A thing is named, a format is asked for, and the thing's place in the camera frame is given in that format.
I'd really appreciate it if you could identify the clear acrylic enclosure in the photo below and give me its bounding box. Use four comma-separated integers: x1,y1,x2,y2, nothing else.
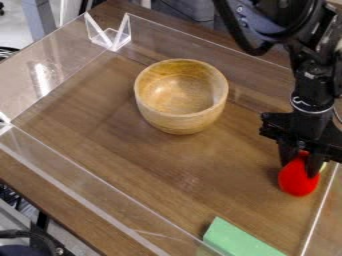
0,12,342,256

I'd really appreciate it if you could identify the black cable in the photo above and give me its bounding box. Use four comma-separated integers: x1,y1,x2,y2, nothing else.
0,228,54,256

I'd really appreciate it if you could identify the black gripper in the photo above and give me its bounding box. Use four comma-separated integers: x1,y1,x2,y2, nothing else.
259,111,342,178

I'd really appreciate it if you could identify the red plush fruit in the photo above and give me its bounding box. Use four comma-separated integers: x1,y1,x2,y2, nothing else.
277,151,327,197

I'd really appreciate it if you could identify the light wooden bowl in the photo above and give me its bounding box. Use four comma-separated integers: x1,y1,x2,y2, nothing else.
133,58,228,135

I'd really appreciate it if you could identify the green foam block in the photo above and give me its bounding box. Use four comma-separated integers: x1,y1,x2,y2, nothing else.
203,217,287,256

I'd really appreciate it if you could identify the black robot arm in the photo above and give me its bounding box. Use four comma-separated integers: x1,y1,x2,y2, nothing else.
212,0,342,177

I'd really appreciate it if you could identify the black table bracket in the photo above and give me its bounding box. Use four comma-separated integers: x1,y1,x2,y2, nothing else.
29,212,74,256

